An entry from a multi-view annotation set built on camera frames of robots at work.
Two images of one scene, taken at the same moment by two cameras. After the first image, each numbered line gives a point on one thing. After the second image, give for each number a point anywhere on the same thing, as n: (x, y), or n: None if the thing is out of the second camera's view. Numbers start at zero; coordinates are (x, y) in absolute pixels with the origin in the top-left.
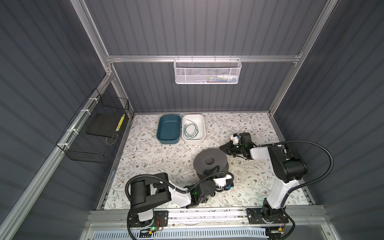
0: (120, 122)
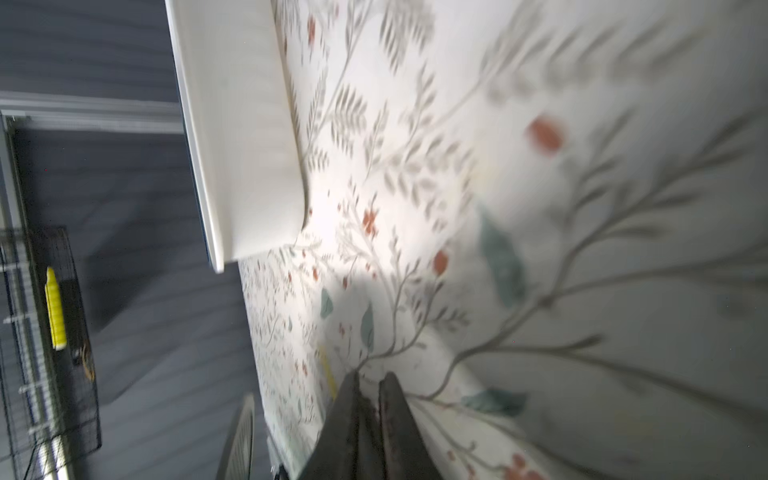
0: (55, 311)
